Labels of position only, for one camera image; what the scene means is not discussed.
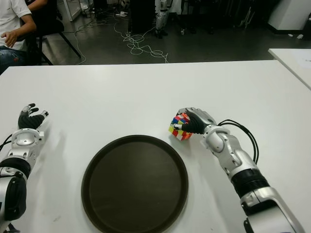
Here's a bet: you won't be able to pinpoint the tangled white floor cable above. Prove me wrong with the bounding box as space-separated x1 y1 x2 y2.
114 14 170 64

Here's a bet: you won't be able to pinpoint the black chair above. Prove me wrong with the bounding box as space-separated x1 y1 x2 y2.
21 0 82 66

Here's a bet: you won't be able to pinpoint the white side table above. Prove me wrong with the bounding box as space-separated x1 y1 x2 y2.
268 48 311 90

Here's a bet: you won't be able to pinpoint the white metal folding frame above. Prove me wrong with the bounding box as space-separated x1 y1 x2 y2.
239 6 256 29

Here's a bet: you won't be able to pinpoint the white frame display cabinet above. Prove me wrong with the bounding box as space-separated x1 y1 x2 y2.
57 0 82 22

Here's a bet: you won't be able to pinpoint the black left arm cable bundle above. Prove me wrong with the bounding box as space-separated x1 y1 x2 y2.
0 134 13 149

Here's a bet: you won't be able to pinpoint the white cabinet black base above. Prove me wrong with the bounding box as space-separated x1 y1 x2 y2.
267 0 311 34

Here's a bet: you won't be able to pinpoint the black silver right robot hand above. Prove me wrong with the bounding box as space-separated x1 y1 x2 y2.
173 106 218 135

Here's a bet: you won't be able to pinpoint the dark brown round plate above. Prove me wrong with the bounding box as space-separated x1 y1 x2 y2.
81 134 190 233

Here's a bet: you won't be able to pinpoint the thin white floor cable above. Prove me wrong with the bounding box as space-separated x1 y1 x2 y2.
72 14 115 64

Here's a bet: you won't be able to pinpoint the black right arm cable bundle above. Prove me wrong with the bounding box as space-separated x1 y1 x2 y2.
217 118 259 163

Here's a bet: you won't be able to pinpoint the black floor cabinet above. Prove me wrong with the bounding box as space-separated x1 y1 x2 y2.
130 0 156 33

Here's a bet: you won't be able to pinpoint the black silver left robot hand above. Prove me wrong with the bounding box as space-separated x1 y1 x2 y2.
17 103 51 131

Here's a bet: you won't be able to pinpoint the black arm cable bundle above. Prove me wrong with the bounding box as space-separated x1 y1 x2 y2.
0 134 13 149
217 118 259 163

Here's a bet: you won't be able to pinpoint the multicoloured Rubik's cube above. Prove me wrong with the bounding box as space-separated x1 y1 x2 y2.
168 112 194 142

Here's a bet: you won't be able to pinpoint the seated person white shirt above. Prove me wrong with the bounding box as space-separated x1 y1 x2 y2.
0 0 37 73

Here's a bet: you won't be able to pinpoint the silver humanoid robot legs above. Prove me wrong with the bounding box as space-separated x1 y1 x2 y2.
155 0 173 39

